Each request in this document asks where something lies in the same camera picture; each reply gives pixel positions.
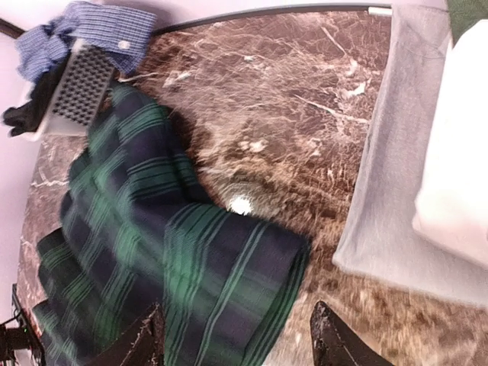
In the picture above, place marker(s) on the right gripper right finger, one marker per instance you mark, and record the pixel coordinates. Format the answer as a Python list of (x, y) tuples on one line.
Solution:
[(336, 344)]

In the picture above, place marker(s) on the folded grey polo shirt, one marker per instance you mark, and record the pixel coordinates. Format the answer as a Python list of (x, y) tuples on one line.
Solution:
[(378, 239)]

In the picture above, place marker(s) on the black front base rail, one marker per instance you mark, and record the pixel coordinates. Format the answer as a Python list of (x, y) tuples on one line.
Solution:
[(18, 334)]

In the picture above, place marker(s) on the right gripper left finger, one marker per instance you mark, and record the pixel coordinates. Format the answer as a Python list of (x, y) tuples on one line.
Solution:
[(141, 344)]

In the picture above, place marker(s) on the dark green plaid garment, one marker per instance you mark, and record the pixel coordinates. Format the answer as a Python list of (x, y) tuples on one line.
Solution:
[(137, 228)]

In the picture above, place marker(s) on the black garment in basket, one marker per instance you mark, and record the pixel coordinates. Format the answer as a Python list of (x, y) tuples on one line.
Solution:
[(27, 118)]

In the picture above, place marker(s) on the blue checkered shirt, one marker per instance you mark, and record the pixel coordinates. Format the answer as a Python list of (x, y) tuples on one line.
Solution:
[(123, 33)]

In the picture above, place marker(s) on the white perforated laundry basket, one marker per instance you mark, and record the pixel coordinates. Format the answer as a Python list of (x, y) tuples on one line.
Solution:
[(79, 94)]

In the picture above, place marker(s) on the white and green raglan shirt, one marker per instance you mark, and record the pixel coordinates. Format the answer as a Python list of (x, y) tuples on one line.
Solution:
[(451, 205)]

